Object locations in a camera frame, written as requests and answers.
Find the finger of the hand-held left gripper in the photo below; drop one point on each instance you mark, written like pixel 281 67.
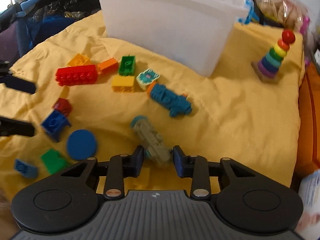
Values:
pixel 17 128
pixel 20 86

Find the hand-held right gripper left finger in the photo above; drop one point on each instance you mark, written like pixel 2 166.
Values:
pixel 138 161

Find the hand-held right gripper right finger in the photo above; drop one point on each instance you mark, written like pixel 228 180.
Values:
pixel 178 162

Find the tan toy vehicle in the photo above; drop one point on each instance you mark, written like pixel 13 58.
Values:
pixel 151 140

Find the amber yellow toy brick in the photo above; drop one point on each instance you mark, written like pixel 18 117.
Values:
pixel 79 60

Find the frog print toy block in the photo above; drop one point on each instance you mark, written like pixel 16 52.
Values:
pixel 147 78

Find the white plastic bin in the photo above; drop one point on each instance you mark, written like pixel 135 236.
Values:
pixel 170 25

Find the dark blue toy brick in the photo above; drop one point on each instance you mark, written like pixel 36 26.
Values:
pixel 55 125

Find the light blue toy brick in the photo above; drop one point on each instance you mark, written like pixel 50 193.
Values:
pixel 25 168

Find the small red toy brick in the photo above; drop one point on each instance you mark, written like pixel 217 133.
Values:
pixel 63 106

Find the green toy brick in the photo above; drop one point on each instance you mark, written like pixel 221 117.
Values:
pixel 53 161

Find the long red toy brick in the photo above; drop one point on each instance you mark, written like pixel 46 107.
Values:
pixel 76 75

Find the blue toy disc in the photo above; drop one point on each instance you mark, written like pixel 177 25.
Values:
pixel 81 145

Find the teal toy vehicle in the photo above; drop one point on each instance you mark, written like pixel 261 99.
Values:
pixel 170 100

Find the yellow cloth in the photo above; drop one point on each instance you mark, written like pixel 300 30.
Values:
pixel 237 117

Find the orange toy brick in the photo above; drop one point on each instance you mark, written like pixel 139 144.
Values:
pixel 108 67

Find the green toy cart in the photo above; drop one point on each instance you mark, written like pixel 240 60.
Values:
pixel 127 65

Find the white printed package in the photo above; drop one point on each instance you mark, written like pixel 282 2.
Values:
pixel 311 200

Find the orange box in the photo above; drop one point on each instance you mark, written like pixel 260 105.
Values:
pixel 310 117

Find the bag of wooden pieces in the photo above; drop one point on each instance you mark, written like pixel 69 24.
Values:
pixel 280 7

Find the pink toy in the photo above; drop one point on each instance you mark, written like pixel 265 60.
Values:
pixel 305 25

